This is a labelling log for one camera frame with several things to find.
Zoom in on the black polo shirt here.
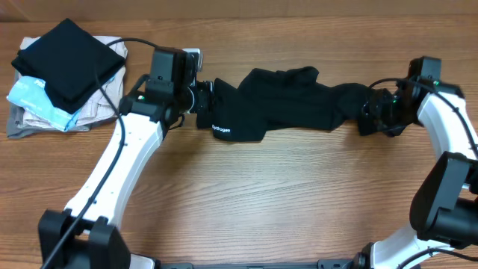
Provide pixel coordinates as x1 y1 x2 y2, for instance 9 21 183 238
196 67 377 142

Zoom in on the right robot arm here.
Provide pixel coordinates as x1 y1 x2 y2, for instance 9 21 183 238
342 56 477 269

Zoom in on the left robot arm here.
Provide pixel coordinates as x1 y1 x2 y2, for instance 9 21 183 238
38 47 213 268

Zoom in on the folded beige garment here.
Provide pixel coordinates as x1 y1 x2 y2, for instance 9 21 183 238
18 35 128 128

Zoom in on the folded black garment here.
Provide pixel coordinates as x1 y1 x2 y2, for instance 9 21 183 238
12 19 125 114

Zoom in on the folded light blue garment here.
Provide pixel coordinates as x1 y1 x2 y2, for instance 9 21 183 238
7 76 79 132

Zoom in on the folded grey garment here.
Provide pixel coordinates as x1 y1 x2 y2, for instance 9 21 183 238
6 70 120 140

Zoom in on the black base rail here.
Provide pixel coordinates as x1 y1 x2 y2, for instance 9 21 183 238
156 259 353 269

